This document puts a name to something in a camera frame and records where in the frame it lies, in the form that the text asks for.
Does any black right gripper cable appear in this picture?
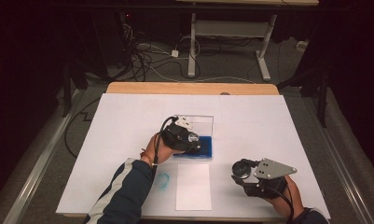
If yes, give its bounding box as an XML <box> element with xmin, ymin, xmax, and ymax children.
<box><xmin>272</xmin><ymin>185</ymin><xmax>296</xmax><ymax>222</ymax></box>

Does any tangle of black floor cables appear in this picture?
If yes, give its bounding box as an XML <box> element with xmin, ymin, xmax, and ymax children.
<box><xmin>120</xmin><ymin>21</ymin><xmax>204</xmax><ymax>82</ymax></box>

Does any person's right hand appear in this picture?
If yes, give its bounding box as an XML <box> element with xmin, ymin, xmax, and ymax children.
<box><xmin>265</xmin><ymin>175</ymin><xmax>304</xmax><ymax>218</ymax></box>

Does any white paper sheet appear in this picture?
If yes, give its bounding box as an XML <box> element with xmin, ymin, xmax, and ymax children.
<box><xmin>174</xmin><ymin>162</ymin><xmax>213</xmax><ymax>212</ymax></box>

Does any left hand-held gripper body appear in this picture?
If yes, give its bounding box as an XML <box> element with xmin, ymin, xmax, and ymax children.
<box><xmin>160</xmin><ymin>115</ymin><xmax>193</xmax><ymax>153</ymax></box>

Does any large white table cover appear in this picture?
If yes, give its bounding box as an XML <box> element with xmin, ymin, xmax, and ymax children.
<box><xmin>55</xmin><ymin>92</ymin><xmax>332</xmax><ymax>220</ymax></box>

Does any aluminium floor rail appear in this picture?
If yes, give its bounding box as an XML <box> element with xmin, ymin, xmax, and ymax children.
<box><xmin>300</xmin><ymin>92</ymin><xmax>374</xmax><ymax>224</ymax></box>
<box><xmin>1</xmin><ymin>89</ymin><xmax>85</xmax><ymax>224</ymax></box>

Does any black metal stand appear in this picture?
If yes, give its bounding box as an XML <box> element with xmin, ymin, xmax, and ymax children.
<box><xmin>61</xmin><ymin>60</ymin><xmax>73</xmax><ymax>119</ymax></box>
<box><xmin>277</xmin><ymin>66</ymin><xmax>331</xmax><ymax>129</ymax></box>

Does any black round stamp cap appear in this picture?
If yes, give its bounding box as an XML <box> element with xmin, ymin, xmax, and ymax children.
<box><xmin>231</xmin><ymin>159</ymin><xmax>254</xmax><ymax>180</ymax></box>

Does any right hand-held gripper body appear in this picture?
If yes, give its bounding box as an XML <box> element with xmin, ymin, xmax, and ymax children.
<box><xmin>244</xmin><ymin>158</ymin><xmax>298</xmax><ymax>200</ymax></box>

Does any white metal desk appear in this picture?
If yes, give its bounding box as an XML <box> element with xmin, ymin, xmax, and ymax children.
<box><xmin>174</xmin><ymin>0</ymin><xmax>320</xmax><ymax>82</ymax></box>

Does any round stamp with clear knob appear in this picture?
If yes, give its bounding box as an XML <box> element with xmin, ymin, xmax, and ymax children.
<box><xmin>187</xmin><ymin>132</ymin><xmax>201</xmax><ymax>144</ymax></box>

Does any long black floor cable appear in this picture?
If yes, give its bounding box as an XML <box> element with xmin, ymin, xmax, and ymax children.
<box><xmin>63</xmin><ymin>97</ymin><xmax>103</xmax><ymax>159</ymax></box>

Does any blue ink pad clear case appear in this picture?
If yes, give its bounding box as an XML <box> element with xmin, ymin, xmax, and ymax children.
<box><xmin>172</xmin><ymin>114</ymin><xmax>215</xmax><ymax>161</ymax></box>

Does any person's left hand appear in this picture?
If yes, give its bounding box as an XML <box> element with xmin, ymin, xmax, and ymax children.
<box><xmin>142</xmin><ymin>133</ymin><xmax>183</xmax><ymax>166</ymax></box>

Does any white floor cable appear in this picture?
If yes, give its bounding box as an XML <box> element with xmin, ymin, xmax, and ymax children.
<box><xmin>148</xmin><ymin>64</ymin><xmax>257</xmax><ymax>85</ymax></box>

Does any red string bracelet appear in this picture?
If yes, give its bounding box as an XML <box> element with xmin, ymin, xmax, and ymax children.
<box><xmin>140</xmin><ymin>148</ymin><xmax>154</xmax><ymax>166</ymax></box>

